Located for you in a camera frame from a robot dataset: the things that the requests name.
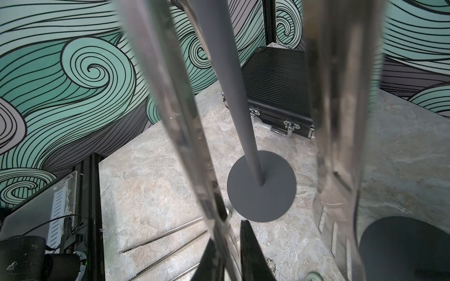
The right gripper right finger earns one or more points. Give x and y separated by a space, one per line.
253 263

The middle grey utensil stand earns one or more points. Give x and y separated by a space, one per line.
405 249

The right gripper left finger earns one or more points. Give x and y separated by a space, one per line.
211 267

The white slotted cable duct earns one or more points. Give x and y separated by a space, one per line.
59 209

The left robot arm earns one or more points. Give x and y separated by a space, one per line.
24 258

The long steel tweezers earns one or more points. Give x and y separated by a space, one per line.
163 235
165 257
184 273

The left grey utensil stand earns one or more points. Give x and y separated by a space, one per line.
261 185

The steel fork-tip tongs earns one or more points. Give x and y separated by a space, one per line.
342 39

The black aluminium case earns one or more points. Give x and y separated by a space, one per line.
276 83

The grey utensil stand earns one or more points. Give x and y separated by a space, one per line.
261 185
405 249

